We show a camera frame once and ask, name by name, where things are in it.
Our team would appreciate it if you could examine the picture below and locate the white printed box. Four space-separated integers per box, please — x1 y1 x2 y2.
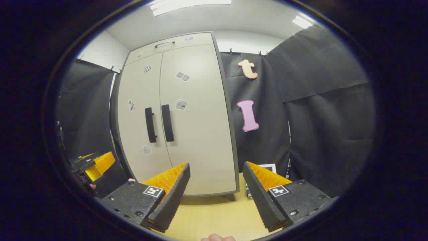
246 163 277 198

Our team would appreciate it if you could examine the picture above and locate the black backdrop cloth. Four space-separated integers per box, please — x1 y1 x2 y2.
57 59 120 168
219 25 376 198

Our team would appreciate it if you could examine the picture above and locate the beige cabinet top drawer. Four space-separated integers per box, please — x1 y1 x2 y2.
125 32 214 66

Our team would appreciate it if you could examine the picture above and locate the beige double-door shoe cabinet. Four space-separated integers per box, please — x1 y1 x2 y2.
110 31 240 202

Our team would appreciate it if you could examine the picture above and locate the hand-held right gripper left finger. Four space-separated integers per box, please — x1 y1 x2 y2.
100 163 191 233

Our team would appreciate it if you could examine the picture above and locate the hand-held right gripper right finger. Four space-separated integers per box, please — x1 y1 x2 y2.
243 161 332 233

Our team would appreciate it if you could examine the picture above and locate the black door handle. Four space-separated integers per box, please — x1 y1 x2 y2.
145 107 157 143
161 104 175 142

